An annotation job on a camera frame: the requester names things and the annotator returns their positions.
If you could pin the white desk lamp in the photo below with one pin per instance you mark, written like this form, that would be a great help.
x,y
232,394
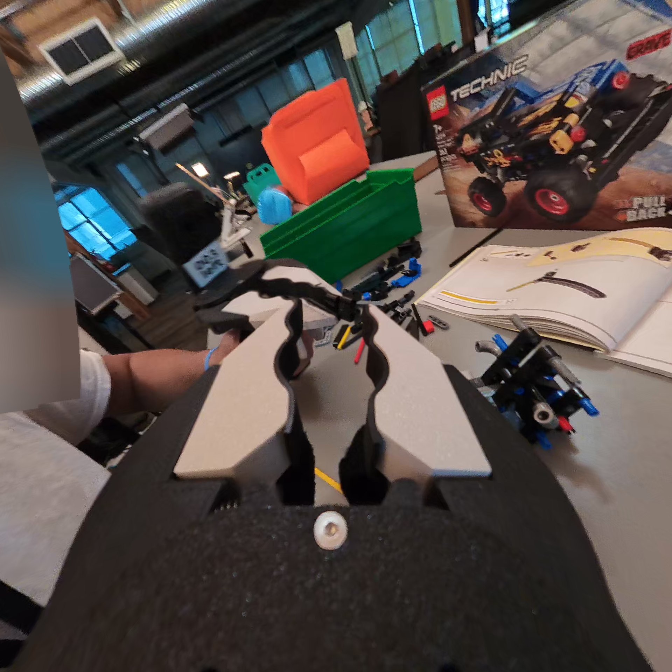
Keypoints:
x,y
231,225

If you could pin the green plastic crate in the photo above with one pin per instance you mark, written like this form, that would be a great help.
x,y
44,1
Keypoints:
x,y
260,178

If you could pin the blue wristband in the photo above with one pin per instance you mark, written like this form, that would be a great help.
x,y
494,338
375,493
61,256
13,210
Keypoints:
x,y
210,359

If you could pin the open instruction booklet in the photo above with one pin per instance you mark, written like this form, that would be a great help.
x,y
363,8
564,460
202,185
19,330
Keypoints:
x,y
577,294

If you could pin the person's left hand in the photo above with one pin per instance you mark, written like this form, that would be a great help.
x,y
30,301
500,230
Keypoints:
x,y
227,344

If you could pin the yellow lego axle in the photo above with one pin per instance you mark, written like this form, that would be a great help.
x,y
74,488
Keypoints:
x,y
328,480

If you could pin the hanging ceiling heater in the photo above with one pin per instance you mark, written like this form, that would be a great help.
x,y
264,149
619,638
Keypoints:
x,y
168,128

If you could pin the blue curved lego panel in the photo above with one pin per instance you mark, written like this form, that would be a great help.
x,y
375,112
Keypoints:
x,y
409,267

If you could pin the partly built lego model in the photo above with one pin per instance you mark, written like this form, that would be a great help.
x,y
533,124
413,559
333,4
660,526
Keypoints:
x,y
525,378

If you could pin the silver ventilation duct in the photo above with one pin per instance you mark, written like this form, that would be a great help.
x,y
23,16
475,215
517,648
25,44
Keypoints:
x,y
173,26

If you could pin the grey thin lego liftarm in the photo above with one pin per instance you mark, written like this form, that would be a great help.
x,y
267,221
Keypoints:
x,y
438,322

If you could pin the lego set box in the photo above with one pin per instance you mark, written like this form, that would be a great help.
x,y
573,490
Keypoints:
x,y
551,157

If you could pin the red lego axle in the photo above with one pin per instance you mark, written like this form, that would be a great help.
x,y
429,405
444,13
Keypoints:
x,y
360,350

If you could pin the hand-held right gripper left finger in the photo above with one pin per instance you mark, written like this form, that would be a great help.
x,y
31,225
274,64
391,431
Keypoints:
x,y
241,409

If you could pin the pile of lego beams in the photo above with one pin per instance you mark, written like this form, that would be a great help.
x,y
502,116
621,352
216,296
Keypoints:
x,y
388,273

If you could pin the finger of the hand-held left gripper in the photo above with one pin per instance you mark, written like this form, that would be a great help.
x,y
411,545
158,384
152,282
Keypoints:
x,y
252,307
299,281

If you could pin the orange plastic bin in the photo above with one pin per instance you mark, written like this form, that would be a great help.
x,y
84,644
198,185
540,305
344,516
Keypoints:
x,y
315,141

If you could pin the green plastic bin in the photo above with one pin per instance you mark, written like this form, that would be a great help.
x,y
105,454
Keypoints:
x,y
341,236

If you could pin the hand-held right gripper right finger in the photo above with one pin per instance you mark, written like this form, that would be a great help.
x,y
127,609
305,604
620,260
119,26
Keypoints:
x,y
425,420

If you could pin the white vent grille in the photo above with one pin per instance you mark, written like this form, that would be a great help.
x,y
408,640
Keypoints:
x,y
78,50

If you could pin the light blue bundle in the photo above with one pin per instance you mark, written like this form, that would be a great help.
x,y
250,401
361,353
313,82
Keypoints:
x,y
274,204

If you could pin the person's left forearm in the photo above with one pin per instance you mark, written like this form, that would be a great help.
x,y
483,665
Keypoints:
x,y
152,372

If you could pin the long black lego axle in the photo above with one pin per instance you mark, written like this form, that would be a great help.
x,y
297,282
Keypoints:
x,y
472,250

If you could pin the black lego connector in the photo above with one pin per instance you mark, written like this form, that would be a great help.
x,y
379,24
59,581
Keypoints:
x,y
344,307

